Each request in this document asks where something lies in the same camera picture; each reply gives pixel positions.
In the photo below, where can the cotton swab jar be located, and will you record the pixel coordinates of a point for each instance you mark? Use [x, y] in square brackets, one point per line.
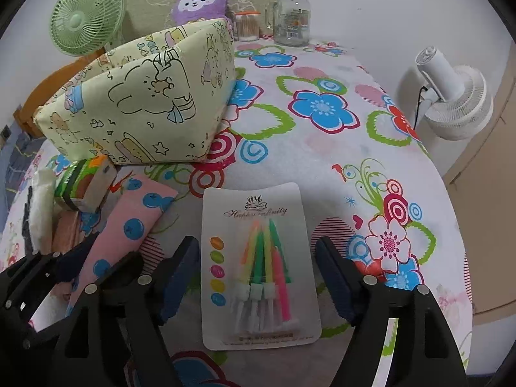
[246, 28]

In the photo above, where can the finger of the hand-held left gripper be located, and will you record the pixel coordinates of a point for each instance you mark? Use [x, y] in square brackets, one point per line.
[76, 256]
[121, 268]

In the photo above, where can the pink tissue packet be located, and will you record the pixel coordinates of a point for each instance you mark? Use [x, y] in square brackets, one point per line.
[66, 229]

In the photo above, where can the grey plaid pillow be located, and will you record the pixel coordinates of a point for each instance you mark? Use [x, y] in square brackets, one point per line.
[20, 149]

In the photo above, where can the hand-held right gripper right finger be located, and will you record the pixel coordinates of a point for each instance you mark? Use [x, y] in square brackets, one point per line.
[334, 278]

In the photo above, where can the pink blueberry print package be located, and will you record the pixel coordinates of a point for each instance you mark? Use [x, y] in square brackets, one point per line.
[129, 217]

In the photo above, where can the white standing fan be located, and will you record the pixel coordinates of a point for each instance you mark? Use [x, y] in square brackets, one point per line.
[455, 100]

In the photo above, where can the birthday candle pack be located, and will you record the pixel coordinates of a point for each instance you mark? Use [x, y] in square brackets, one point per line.
[258, 217]

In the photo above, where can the green tissue packet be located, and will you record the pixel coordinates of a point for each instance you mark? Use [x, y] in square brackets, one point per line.
[80, 181]

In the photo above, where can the beige wooden cabinet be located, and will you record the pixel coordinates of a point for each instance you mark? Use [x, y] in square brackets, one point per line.
[487, 193]

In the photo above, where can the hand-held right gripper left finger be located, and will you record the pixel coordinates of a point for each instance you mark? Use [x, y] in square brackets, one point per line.
[177, 282]

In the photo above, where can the purple plush toy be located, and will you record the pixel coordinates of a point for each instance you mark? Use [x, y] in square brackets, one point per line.
[213, 8]

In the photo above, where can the white cloth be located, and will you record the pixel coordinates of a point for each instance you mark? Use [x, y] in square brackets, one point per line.
[42, 209]

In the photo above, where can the orange scissors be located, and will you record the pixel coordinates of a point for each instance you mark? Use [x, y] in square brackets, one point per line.
[250, 11]

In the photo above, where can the green desk fan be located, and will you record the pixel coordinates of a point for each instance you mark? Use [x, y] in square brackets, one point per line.
[76, 20]

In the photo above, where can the glass jar with green lid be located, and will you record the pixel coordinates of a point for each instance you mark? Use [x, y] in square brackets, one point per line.
[290, 20]

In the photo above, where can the yellow printed fabric box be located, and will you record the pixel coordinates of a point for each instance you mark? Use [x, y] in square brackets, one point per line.
[141, 100]

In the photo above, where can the wall socket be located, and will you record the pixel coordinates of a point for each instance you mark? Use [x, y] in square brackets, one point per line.
[5, 132]

